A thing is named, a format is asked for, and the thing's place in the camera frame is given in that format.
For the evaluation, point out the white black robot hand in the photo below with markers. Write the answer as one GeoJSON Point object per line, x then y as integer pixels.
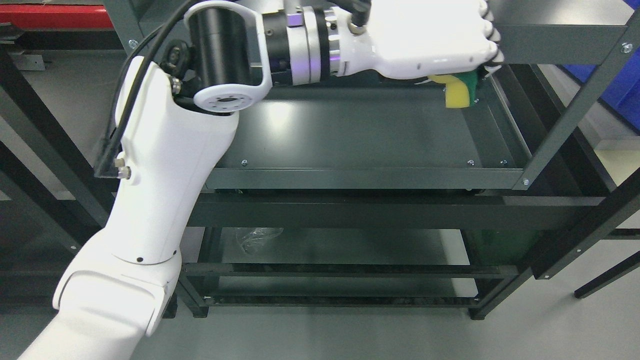
{"type": "Point", "coordinates": [412, 39]}

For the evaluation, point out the green yellow sponge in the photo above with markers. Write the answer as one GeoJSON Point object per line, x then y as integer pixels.
{"type": "Point", "coordinates": [460, 88]}

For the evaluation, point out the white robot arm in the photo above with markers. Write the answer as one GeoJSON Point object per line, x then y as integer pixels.
{"type": "Point", "coordinates": [177, 113]}

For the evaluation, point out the dark grey metal shelf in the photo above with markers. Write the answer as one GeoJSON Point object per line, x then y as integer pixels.
{"type": "Point", "coordinates": [367, 152]}

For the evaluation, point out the blue plastic crate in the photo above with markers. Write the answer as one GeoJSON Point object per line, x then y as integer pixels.
{"type": "Point", "coordinates": [622, 96]}

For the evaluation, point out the clear plastic wrap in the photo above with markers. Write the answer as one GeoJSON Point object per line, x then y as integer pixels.
{"type": "Point", "coordinates": [251, 240]}

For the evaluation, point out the red panel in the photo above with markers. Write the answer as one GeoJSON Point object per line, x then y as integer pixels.
{"type": "Point", "coordinates": [56, 16]}

